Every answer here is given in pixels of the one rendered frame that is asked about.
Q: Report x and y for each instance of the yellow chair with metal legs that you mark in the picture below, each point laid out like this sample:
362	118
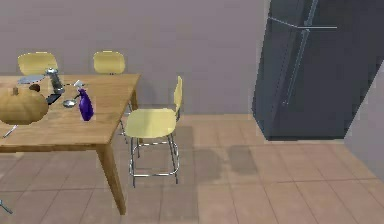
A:
36	62
109	62
151	121

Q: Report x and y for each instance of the wooden dining table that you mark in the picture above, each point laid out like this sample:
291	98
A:
100	116

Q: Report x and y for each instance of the purple spray bottle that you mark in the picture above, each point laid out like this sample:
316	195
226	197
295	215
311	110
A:
86	105

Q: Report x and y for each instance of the silver spoon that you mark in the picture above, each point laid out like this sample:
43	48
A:
70	102

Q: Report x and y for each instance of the dark grey fridge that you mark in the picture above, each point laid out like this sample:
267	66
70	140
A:
320	86

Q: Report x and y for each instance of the black phone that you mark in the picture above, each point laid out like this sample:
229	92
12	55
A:
53	98

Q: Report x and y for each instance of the grey plate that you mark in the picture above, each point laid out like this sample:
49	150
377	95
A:
31	79

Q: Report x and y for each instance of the silver knife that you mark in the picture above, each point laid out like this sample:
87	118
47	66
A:
9	131

